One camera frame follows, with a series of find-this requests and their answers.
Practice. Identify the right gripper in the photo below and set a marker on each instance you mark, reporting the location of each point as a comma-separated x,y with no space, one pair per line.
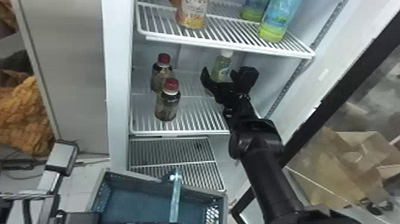
227,92

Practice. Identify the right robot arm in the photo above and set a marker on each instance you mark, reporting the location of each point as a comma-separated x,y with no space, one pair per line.
265,169

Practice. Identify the green bottle with white cap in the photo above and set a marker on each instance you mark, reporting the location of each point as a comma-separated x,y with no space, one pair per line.
221,67

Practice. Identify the dark bottle with red cap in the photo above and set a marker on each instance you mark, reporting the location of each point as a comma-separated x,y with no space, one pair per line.
161,75
167,103

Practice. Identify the orange bottle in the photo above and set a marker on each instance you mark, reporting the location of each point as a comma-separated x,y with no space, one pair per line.
191,14

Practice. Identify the green and blue bottle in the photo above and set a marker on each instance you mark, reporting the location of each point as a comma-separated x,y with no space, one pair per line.
276,22

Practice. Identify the white fridge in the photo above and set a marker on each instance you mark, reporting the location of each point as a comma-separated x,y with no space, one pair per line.
118,94

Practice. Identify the fridge door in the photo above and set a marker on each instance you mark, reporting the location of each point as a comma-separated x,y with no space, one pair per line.
337,94

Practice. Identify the blue basket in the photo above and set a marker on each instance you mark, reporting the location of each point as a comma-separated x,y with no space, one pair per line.
137,203

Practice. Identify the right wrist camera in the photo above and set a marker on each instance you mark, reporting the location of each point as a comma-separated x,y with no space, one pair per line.
249,75

